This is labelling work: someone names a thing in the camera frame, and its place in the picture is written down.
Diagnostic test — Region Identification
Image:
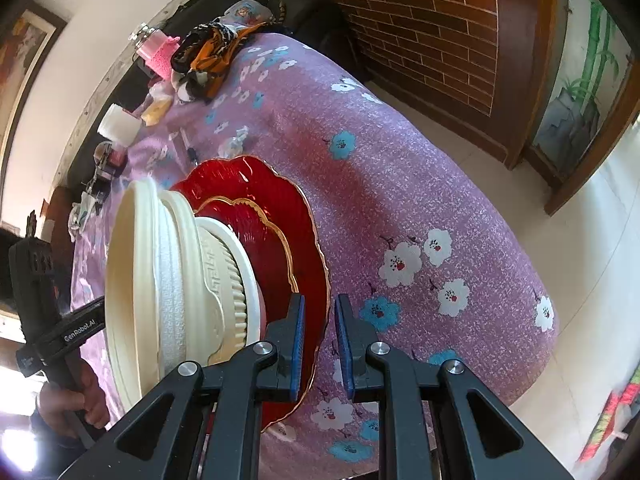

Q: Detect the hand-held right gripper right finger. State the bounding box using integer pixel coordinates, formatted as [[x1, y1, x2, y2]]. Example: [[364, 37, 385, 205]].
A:
[[334, 292, 576, 480]]

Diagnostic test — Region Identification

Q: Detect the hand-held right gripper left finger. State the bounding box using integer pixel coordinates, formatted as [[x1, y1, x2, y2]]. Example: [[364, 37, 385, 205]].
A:
[[114, 292, 307, 480]]

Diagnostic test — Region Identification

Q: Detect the large white bowl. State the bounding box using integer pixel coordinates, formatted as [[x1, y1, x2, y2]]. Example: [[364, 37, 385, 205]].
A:
[[105, 177, 188, 411]]

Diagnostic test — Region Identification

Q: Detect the red glass plate gold rim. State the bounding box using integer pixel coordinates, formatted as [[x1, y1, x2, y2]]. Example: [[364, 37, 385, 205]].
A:
[[169, 154, 332, 435], [194, 194, 301, 341]]

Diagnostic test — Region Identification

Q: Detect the large beige ribbed bowl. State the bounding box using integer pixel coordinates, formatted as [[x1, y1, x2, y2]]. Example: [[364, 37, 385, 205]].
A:
[[162, 192, 267, 366]]

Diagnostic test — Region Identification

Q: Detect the person's left hand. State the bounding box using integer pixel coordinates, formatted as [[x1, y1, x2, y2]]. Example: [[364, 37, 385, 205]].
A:
[[36, 360, 110, 443]]

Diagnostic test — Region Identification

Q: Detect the purple floral tablecloth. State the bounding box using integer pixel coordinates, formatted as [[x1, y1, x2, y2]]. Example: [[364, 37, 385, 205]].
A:
[[70, 32, 560, 473]]

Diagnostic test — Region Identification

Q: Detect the white plastic tub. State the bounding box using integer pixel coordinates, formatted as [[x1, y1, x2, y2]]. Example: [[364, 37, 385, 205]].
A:
[[97, 103, 142, 147]]

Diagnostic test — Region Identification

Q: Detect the black pen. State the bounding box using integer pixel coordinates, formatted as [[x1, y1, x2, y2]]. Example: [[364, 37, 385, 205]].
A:
[[179, 129, 199, 166]]

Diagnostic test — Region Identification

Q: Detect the crumpled clear plastic wrap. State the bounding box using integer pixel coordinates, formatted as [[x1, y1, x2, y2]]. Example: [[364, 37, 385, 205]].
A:
[[218, 126, 251, 158]]

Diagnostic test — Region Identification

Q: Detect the clear bag of yellow food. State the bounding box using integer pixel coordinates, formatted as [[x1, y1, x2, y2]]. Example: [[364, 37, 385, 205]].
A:
[[140, 85, 174, 127]]

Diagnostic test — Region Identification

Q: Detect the pink knit-sleeved bottle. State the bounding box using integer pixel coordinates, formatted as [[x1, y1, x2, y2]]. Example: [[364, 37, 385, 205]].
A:
[[130, 22, 181, 81]]

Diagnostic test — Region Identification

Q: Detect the colourful patterned cloth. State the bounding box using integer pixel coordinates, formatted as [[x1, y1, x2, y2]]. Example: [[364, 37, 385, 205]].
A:
[[575, 365, 640, 463]]

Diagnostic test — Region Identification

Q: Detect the black orange patterned scarf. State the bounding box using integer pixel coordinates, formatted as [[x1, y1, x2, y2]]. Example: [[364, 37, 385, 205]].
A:
[[170, 17, 271, 103]]

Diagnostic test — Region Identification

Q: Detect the wooden brick-pattern partition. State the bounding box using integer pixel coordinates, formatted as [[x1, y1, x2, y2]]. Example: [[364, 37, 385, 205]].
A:
[[262, 0, 568, 171]]

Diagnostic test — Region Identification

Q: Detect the floral cushion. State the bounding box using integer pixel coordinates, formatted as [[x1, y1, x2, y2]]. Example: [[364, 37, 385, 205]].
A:
[[222, 0, 267, 27]]

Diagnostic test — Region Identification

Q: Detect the framed wall picture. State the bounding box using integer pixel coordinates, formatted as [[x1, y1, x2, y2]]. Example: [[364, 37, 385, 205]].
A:
[[0, 2, 68, 171]]

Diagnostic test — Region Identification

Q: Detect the bamboo wall painting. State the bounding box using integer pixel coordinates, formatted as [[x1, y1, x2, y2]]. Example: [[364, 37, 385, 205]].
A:
[[532, 0, 636, 181]]

